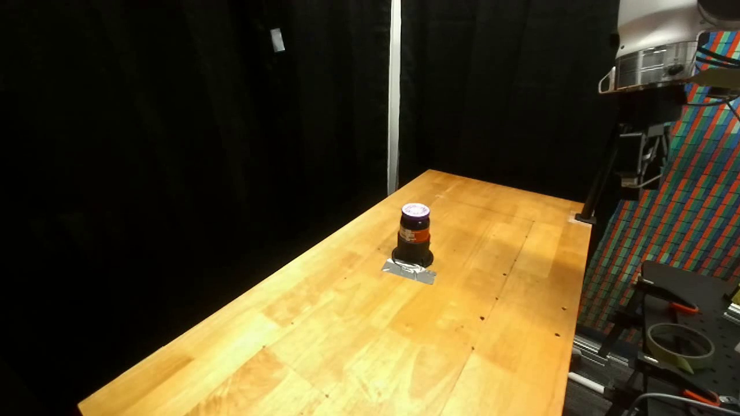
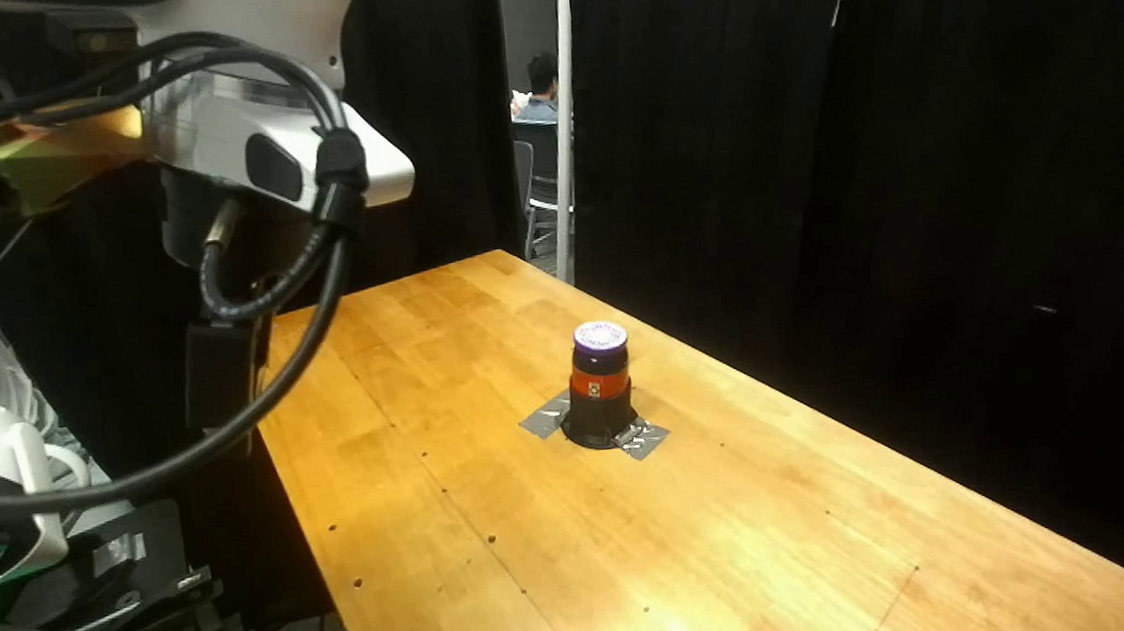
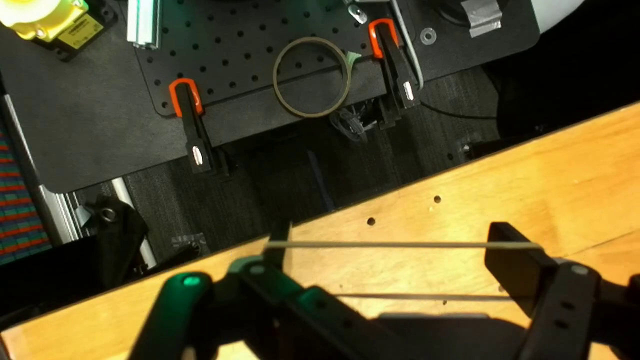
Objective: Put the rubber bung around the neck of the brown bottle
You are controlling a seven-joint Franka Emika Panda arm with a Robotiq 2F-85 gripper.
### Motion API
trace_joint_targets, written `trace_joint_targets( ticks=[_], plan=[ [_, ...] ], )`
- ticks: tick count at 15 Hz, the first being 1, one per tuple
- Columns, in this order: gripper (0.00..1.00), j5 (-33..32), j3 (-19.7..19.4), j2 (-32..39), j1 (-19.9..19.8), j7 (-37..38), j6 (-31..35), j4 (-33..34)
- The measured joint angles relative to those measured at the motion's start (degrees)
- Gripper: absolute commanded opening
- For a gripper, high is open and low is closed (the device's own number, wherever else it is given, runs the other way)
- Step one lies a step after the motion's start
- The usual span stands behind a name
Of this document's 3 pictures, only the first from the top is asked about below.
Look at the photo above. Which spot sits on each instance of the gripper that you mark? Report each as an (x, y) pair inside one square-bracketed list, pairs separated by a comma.
[(650, 107)]

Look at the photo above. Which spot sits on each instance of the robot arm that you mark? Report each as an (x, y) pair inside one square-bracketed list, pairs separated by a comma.
[(653, 29)]

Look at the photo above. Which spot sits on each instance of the brown bottle with white lid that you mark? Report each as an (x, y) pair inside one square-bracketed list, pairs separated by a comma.
[(414, 231)]

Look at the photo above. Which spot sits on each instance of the black rubber bung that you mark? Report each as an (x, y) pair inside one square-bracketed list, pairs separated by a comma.
[(411, 256)]

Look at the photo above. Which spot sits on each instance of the colourful patterned panel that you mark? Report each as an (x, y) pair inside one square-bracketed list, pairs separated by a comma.
[(694, 202)]

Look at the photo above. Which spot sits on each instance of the orange clamp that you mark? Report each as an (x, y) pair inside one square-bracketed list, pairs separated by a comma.
[(700, 397), (684, 307)]

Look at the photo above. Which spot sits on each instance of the roll of tape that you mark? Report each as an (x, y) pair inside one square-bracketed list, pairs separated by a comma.
[(680, 346)]

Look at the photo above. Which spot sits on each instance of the white vertical pole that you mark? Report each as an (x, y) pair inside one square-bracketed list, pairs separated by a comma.
[(394, 92)]

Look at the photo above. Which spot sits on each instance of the piece of silver tape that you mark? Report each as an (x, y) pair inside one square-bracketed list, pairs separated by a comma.
[(408, 271)]

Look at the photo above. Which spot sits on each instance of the white tag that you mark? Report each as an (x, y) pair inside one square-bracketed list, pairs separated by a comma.
[(277, 40)]

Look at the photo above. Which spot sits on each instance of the black curtain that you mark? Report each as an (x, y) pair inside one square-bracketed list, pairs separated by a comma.
[(191, 173)]

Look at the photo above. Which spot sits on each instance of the aluminium rail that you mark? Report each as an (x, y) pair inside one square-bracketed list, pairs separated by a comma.
[(598, 348)]

